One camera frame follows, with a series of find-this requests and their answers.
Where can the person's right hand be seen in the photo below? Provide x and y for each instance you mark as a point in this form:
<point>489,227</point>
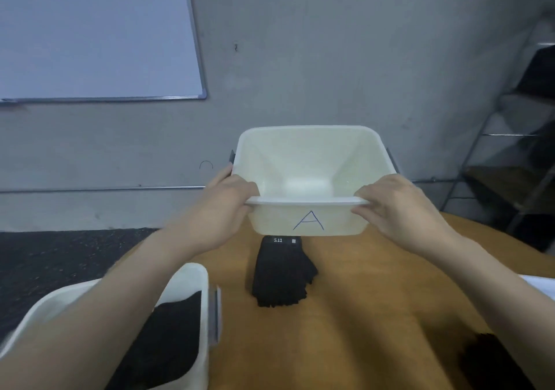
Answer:
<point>407,216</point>

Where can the person's left hand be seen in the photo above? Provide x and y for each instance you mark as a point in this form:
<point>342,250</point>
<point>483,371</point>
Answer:
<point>221,216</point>

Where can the black fingerless glove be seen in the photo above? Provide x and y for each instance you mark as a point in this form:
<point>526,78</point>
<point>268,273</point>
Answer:
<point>290,294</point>
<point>512,377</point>
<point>295,273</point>
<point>494,355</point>
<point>277,297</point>
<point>282,255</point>
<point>503,381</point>
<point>481,377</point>
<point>477,355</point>
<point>473,368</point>
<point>264,294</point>
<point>494,372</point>
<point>486,364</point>

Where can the white plastic bin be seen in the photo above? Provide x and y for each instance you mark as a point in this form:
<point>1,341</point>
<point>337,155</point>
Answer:
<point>52,303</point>
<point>303,160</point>

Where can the pile of black gloves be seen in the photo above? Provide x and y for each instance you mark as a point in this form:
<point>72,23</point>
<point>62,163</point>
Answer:
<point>182,312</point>

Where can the stack of black gloves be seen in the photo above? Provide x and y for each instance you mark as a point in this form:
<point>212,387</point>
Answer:
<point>169,312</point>

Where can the person's left forearm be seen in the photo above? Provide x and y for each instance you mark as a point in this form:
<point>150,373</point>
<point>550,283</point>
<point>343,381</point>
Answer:
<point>87,316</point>

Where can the person's right forearm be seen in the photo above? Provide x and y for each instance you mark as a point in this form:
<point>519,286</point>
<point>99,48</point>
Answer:
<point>503,290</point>

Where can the white flat tray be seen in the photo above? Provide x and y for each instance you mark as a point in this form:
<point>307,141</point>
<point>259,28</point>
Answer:
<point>542,286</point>

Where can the whiteboard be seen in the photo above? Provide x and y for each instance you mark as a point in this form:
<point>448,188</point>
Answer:
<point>95,30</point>

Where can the metal rack frame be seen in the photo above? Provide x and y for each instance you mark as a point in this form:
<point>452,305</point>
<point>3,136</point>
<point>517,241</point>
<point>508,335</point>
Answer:
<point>512,160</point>

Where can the grey wall pipe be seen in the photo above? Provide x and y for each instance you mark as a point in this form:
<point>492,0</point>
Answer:
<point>87,189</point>

